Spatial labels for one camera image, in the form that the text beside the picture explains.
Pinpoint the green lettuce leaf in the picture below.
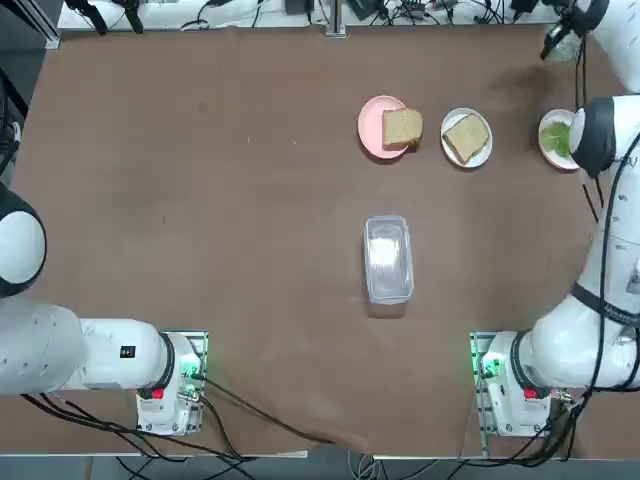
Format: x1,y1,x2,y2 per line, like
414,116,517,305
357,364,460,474
542,121,575,158

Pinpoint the pale pink round plate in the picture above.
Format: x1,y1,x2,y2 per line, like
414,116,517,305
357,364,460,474
538,108,585,174

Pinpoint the brown bread slice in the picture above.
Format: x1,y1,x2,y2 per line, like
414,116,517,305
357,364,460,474
382,107,425,150
443,114,491,164

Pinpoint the aluminium frame rail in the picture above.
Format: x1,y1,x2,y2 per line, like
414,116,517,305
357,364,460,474
39,0,347,50

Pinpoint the white round plate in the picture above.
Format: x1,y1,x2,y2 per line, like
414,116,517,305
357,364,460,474
439,108,495,169

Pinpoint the clear plastic container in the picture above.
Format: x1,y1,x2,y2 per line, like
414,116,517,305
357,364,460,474
363,214,415,306

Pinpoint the black base cable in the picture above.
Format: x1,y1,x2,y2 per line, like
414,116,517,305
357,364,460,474
197,375,335,447

